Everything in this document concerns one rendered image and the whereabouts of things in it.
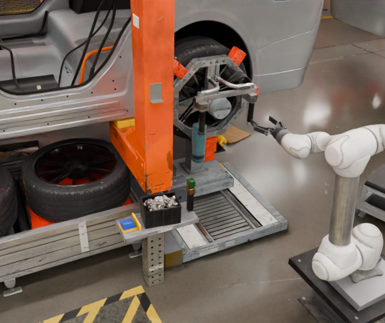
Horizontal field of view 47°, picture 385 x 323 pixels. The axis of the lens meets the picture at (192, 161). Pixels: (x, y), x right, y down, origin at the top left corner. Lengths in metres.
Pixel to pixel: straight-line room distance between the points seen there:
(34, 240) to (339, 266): 1.59
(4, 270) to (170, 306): 0.93
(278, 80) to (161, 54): 1.34
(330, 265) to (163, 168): 1.00
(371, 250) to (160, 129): 1.20
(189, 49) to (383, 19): 2.53
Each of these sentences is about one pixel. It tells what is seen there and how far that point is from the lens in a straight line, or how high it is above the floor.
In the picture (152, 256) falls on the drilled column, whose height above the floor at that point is 0.23.
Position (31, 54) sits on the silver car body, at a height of 0.94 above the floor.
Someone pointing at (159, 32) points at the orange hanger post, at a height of 1.43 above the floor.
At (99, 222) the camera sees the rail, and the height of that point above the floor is 0.35.
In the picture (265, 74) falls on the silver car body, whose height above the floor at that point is 0.90.
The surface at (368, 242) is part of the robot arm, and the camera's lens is 2.33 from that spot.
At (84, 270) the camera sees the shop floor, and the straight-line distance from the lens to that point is 2.87.
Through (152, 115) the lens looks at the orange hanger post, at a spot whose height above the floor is 1.02.
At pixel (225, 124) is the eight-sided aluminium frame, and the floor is 0.65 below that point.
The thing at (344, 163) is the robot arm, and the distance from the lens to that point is 1.90.
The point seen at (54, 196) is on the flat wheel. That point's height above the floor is 0.48.
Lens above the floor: 2.03
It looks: 32 degrees down
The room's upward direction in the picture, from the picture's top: 2 degrees clockwise
